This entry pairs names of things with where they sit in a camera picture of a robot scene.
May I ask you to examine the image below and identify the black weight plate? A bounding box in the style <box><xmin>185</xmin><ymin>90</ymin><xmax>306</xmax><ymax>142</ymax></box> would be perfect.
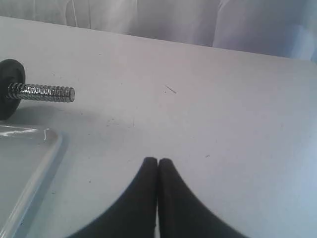
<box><xmin>0</xmin><ymin>59</ymin><xmax>25</xmax><ymax>120</ymax></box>

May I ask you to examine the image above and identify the white plastic tray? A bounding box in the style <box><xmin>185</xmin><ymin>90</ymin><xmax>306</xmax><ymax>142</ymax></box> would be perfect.
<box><xmin>0</xmin><ymin>123</ymin><xmax>62</xmax><ymax>238</ymax></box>

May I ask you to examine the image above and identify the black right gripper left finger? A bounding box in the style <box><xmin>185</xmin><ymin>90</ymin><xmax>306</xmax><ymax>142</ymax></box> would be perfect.
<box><xmin>70</xmin><ymin>157</ymin><xmax>158</xmax><ymax>238</ymax></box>

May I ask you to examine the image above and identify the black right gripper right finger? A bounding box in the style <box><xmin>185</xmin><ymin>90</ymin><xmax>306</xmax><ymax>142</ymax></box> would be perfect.
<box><xmin>158</xmin><ymin>158</ymin><xmax>245</xmax><ymax>238</ymax></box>

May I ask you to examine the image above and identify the white backdrop curtain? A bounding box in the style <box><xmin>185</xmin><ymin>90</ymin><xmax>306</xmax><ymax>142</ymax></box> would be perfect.
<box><xmin>0</xmin><ymin>0</ymin><xmax>317</xmax><ymax>62</ymax></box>

